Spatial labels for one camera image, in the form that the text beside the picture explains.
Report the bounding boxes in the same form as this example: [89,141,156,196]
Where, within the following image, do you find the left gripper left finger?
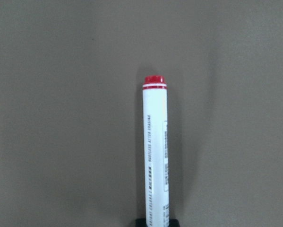
[135,218,147,227]

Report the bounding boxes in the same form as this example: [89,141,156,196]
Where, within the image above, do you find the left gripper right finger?
[169,219,180,227]

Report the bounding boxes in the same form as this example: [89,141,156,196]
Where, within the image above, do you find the red capped white marker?
[142,75,170,227]

